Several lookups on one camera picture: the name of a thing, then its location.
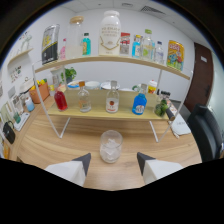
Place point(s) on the clear glass with ice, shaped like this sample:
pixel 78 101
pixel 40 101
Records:
pixel 111 148

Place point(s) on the white notebook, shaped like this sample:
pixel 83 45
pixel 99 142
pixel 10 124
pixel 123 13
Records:
pixel 181 126

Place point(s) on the wide white bowl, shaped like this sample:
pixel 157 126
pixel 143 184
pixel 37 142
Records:
pixel 107 86

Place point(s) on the clear bottle red label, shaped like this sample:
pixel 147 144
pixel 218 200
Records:
pixel 112 103

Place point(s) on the red liquid small bottle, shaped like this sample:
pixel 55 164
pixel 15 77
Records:
pixel 61 101

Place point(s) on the yellow and red cup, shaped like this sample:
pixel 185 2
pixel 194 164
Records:
pixel 152 87

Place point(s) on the small blue bottle yellow cap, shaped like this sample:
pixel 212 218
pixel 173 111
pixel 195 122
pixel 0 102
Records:
pixel 136 48

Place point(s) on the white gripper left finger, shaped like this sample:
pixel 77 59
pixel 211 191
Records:
pixel 71 170

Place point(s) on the orange basket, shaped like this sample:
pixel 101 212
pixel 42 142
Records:
pixel 39 93

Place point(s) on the clear bottle green cap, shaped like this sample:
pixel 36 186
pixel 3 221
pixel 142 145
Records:
pixel 147 46

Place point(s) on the tall glass jar cork lid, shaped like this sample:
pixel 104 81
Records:
pixel 74 40

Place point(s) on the black kettle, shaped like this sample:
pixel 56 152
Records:
pixel 9 133

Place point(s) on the white scale tray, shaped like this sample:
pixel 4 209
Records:
pixel 22 121

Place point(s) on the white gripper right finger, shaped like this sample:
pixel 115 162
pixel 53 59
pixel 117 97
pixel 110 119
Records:
pixel 156 169

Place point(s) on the ceiling air vent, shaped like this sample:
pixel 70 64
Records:
pixel 151 10

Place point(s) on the blue patterned bowl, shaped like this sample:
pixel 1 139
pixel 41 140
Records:
pixel 72 85

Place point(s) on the black and yellow can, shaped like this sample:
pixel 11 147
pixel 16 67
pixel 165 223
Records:
pixel 50 45

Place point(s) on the wooden wall shelf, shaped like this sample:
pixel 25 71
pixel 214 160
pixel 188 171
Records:
pixel 20 55

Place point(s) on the green potted plant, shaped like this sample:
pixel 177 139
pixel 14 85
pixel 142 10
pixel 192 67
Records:
pixel 70 73

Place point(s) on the jar with red label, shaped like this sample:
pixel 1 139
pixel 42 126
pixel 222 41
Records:
pixel 124 46

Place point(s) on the small clear bottle blue cap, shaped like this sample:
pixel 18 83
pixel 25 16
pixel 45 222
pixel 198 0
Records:
pixel 159 54

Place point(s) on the brown door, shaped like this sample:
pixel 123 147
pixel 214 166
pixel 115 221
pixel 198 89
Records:
pixel 200 76

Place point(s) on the small pink bottle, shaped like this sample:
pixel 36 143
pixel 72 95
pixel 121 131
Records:
pixel 63 51

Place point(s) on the white-framed wooden two-tier rack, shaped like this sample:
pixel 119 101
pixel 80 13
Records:
pixel 100 113

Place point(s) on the green and white cup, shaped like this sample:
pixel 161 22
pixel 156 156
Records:
pixel 135 88

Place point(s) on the small teal bottle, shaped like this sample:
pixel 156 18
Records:
pixel 86 46

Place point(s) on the green limes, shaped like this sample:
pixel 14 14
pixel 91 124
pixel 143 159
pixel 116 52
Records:
pixel 161 107

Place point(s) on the dark lying bottle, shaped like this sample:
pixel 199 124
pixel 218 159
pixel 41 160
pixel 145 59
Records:
pixel 170 114

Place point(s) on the black armchair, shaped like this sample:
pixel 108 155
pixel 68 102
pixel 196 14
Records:
pixel 206 133

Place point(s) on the large white bottle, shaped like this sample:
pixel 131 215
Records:
pixel 110 35

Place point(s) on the blue liquid bottle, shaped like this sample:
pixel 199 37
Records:
pixel 139 105

